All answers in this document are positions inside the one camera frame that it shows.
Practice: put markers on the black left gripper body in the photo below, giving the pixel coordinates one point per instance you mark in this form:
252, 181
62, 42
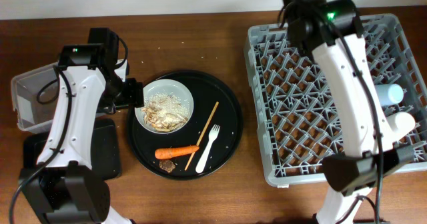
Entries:
131, 94

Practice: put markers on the blue cup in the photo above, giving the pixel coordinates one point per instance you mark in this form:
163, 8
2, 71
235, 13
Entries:
389, 94

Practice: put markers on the cream cup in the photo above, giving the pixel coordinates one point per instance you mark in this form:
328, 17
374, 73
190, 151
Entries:
401, 124

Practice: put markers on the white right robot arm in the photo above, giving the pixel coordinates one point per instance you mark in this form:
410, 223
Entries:
331, 34

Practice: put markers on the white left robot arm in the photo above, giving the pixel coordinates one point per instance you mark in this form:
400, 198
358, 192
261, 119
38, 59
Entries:
62, 187

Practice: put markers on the clear plastic waste bin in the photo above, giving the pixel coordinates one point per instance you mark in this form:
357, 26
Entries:
38, 118

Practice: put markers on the grey dishwasher rack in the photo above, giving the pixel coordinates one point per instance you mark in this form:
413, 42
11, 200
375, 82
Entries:
297, 121

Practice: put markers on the grey plate with food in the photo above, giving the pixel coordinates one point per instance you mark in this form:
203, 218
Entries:
168, 106

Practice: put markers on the round black tray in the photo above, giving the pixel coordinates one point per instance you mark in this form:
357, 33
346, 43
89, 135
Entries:
206, 90

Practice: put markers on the orange carrot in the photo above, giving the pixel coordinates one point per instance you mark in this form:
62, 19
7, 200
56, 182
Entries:
168, 153

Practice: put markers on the black square bin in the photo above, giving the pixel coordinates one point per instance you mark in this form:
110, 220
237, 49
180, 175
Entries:
105, 157

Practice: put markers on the brown cookie piece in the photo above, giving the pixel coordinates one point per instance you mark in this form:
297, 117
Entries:
166, 165

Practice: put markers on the wooden chopstick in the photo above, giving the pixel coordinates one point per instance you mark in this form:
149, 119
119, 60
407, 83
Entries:
203, 132

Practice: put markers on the white plastic fork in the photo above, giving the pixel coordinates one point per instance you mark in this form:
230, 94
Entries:
213, 135

